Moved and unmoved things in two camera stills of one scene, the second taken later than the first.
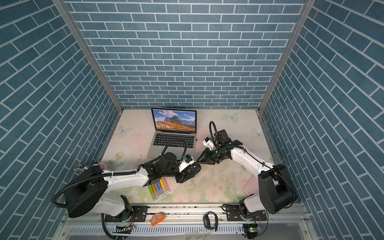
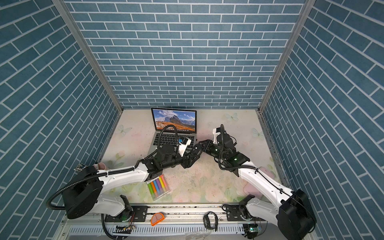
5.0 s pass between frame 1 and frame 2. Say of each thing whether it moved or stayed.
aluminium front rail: stayed
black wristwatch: stayed
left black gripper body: moved
